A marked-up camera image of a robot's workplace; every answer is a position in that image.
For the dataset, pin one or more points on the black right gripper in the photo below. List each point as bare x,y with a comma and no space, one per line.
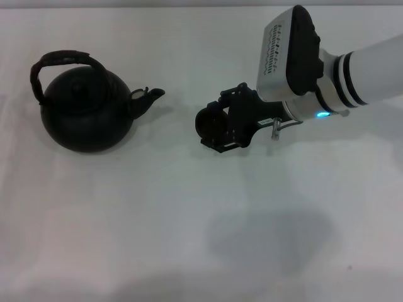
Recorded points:
248,113

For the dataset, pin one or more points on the small dark teacup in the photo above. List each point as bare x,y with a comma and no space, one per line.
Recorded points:
209,122

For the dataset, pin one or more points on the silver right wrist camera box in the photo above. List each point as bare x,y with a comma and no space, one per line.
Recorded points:
277,47

